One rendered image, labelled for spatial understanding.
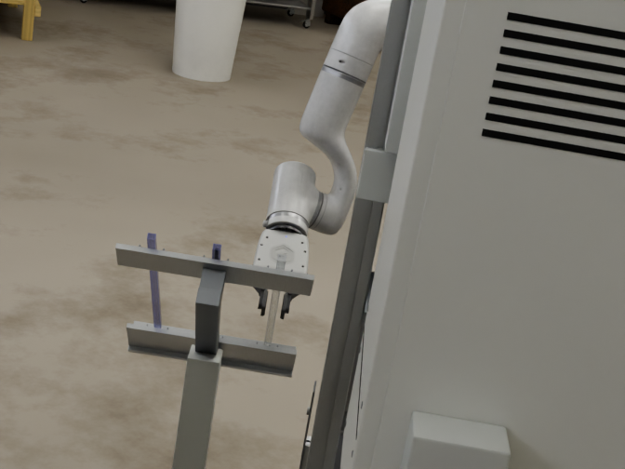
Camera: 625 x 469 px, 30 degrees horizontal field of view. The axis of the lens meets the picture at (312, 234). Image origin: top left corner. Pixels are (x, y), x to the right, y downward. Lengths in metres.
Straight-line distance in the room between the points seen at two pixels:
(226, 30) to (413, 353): 6.87
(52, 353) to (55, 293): 0.49
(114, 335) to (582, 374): 3.03
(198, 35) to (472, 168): 6.89
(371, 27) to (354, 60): 0.07
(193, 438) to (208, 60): 5.96
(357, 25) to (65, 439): 1.71
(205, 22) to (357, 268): 6.40
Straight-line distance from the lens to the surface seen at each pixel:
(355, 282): 1.63
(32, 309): 4.26
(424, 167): 1.14
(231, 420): 3.68
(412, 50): 1.48
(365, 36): 2.24
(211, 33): 7.97
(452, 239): 1.16
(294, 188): 2.25
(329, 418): 1.72
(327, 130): 2.24
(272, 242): 2.19
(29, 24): 8.59
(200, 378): 2.16
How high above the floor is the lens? 1.77
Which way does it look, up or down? 19 degrees down
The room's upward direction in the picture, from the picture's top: 10 degrees clockwise
